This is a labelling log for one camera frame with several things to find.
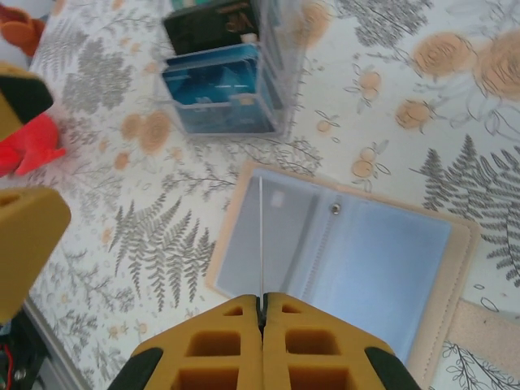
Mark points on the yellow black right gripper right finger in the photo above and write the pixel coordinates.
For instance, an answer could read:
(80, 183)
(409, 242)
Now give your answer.
(345, 365)

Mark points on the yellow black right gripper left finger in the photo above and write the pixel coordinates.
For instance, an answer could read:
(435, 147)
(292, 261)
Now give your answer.
(174, 365)

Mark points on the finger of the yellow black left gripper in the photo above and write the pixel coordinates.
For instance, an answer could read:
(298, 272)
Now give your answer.
(28, 235)
(20, 93)

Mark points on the blue credit card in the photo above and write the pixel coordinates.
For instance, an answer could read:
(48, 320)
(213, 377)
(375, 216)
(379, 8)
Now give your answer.
(211, 57)
(211, 113)

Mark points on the black credit card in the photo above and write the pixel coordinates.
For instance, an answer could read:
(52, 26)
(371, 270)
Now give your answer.
(203, 28)

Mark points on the red orange plush toy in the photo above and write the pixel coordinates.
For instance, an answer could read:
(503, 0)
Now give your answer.
(28, 138)

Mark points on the floral patterned table mat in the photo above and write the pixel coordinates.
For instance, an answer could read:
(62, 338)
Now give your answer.
(162, 243)

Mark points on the teal blue small box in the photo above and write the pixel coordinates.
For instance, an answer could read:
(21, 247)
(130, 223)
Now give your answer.
(290, 81)

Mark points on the wide aluminium base rail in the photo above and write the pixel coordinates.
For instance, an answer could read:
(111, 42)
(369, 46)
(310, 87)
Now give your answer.
(57, 353)

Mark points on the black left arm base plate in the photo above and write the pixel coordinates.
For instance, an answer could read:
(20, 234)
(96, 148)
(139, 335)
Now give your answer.
(16, 357)

